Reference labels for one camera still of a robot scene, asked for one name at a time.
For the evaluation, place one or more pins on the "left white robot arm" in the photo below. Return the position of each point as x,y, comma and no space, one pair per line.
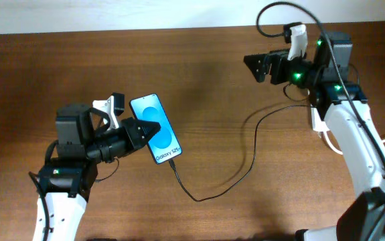
66,178

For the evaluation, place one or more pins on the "blue screen Galaxy smartphone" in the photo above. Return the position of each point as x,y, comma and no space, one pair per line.
161,138

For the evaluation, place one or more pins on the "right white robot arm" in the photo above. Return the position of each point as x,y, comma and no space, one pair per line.
344,108

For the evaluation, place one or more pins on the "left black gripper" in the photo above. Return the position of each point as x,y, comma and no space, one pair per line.
132,138

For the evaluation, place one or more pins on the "white power strip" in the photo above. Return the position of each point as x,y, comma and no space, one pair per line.
318,125

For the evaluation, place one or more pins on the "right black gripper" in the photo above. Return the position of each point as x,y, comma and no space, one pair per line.
277,67

